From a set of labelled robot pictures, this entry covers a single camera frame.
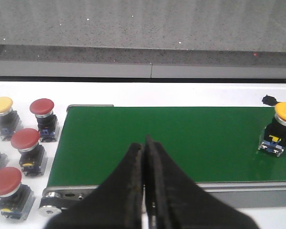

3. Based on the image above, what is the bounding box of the conveyor end roller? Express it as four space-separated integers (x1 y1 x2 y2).
38 191 62 217

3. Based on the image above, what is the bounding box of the red push button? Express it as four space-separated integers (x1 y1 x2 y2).
30 98 60 142
0 167 35 220
10 128 48 176

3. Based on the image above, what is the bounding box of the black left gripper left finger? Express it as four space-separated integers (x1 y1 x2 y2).
46 143 143 229

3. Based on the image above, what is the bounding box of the grey stone counter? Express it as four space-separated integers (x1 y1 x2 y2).
0 0 286 80

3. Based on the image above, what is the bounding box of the green conveyor belt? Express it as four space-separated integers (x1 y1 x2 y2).
48 106 286 187

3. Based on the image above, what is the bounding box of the red push button far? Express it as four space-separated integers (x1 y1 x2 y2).
30 98 60 142

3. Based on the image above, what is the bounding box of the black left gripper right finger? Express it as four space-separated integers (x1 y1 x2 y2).
144 136 258 229

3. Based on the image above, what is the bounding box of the red push button near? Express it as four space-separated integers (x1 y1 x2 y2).
0 167 35 220

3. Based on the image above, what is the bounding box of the aluminium conveyor frame rail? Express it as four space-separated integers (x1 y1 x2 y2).
42 181 286 210

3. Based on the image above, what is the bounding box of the red push button middle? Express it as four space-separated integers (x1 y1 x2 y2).
10 128 48 176

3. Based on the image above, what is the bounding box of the small black part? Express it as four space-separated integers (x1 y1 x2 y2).
262 95 278 106

